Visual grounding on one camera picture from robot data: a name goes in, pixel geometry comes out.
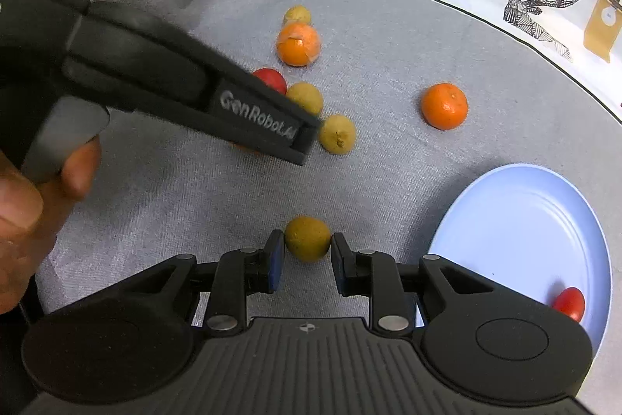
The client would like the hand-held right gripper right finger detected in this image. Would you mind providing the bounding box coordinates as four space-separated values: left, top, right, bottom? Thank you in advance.
329 231 491 339

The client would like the red cherry tomato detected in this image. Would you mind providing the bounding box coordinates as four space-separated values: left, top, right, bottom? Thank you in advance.
253 67 288 96
551 287 585 323

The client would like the orange mandarin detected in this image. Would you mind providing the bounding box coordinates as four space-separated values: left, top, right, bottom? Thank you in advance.
421 82 469 131

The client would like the light blue plate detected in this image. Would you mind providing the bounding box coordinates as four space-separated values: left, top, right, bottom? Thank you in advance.
430 163 612 350

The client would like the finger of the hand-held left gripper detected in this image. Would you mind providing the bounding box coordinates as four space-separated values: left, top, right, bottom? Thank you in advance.
63 2 324 166

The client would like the person's left hand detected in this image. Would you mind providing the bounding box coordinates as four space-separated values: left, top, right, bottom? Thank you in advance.
0 135 104 315

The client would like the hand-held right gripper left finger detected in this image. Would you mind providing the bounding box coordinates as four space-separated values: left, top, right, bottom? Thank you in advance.
125 229 287 339

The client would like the small yellow round fruit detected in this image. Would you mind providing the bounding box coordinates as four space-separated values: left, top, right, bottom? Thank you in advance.
286 82 325 115
283 5 312 26
284 217 332 263
318 114 357 154

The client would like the plastic-wrapped orange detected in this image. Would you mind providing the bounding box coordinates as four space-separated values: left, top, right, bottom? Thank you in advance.
276 22 322 67

